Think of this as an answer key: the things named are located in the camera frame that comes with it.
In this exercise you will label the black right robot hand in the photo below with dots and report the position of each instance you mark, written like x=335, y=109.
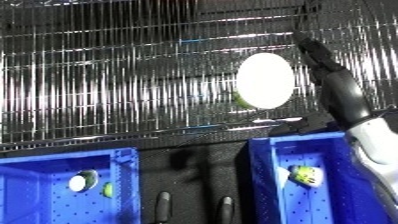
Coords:
x=346, y=100

